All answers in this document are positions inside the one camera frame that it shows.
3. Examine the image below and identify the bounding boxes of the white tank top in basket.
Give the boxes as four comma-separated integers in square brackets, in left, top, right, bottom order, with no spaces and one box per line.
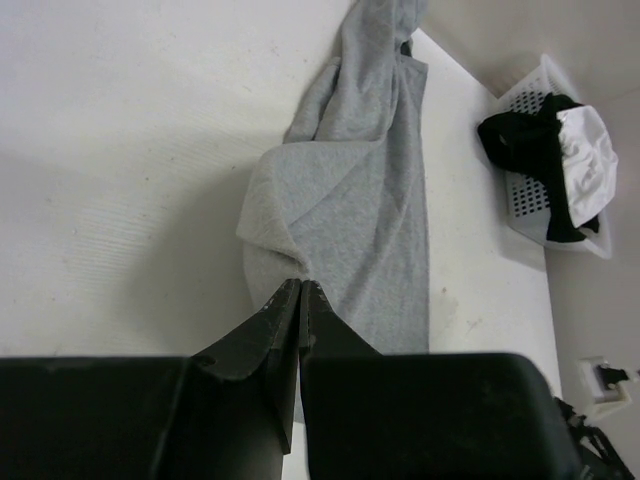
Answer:
[556,105,619,227]

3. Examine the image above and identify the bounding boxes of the grey tank top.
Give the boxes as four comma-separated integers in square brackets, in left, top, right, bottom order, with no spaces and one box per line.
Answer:
[237,1,429,354]

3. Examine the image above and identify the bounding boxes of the black tank top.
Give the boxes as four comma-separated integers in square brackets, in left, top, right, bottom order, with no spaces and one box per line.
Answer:
[477,93,600,243]

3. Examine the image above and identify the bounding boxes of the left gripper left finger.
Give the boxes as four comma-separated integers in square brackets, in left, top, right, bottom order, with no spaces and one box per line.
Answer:
[192,279,300,455]

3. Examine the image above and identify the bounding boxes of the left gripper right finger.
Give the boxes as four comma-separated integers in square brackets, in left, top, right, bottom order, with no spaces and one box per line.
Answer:
[299,281,382,365]

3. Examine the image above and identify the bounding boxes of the white plastic basket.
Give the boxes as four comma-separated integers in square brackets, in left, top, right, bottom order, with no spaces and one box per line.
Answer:
[494,53,614,261]

